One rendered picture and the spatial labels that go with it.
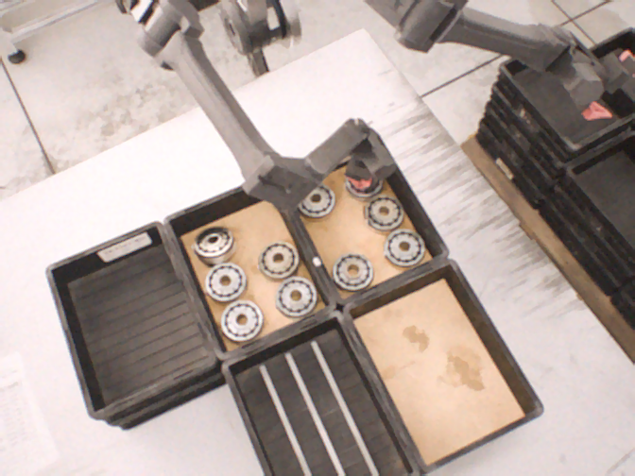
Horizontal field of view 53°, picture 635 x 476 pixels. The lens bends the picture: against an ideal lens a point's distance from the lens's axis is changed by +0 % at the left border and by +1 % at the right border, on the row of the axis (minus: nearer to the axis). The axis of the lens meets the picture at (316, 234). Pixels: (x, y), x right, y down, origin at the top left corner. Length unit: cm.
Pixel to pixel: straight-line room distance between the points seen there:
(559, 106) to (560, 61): 103
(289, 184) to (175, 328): 66
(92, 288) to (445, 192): 101
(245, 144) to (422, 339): 73
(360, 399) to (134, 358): 55
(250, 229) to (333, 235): 22
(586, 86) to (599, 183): 110
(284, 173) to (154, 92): 204
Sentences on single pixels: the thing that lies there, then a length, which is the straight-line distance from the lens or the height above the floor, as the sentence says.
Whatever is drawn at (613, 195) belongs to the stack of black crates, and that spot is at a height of 38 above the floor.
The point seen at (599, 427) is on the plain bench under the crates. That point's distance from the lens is 177.
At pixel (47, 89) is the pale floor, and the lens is 322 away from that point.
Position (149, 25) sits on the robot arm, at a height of 146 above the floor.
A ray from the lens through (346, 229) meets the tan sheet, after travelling 165.
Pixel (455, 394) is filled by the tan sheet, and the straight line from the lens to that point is 155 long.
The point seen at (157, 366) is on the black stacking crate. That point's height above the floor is 83.
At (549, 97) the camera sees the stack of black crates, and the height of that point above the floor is 49.
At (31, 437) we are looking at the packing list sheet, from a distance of 181.
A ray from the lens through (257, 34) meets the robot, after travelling 159.
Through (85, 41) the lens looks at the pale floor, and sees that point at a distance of 333.
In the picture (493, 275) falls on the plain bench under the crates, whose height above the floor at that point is 70.
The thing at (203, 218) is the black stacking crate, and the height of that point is 87.
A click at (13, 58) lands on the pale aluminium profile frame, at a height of 2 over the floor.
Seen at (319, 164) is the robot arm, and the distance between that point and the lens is 110.
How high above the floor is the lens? 233
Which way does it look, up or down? 66 degrees down
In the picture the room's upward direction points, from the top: 4 degrees counter-clockwise
